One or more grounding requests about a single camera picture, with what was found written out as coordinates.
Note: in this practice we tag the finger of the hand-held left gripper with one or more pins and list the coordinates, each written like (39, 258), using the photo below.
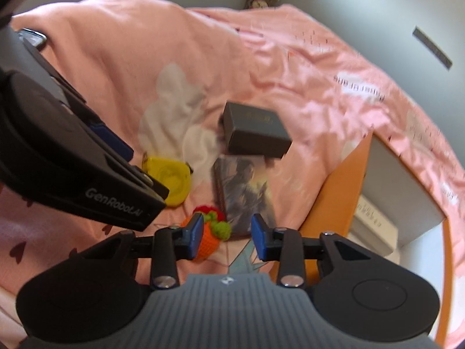
(112, 141)
(145, 183)

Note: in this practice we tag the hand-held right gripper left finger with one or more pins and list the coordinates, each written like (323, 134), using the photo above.
(196, 232)

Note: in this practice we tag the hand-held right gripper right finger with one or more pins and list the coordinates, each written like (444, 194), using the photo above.
(258, 236)

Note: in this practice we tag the orange crochet carrot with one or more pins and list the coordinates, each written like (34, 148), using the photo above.
(212, 240)

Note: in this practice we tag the yellow tape measure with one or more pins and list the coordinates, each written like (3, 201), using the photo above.
(174, 180)

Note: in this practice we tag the illustrated notebook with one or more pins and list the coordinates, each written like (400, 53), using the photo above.
(243, 192)

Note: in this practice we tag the orange cardboard box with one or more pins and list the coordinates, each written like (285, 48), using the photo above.
(338, 196)

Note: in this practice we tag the dark grey box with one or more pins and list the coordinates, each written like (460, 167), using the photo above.
(254, 131)

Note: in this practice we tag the white box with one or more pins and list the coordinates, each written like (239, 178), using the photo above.
(374, 229)

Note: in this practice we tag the pink printed blanket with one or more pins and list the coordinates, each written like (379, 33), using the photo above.
(109, 61)

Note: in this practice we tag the grey wall switch panel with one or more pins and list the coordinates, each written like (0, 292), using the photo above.
(432, 47)

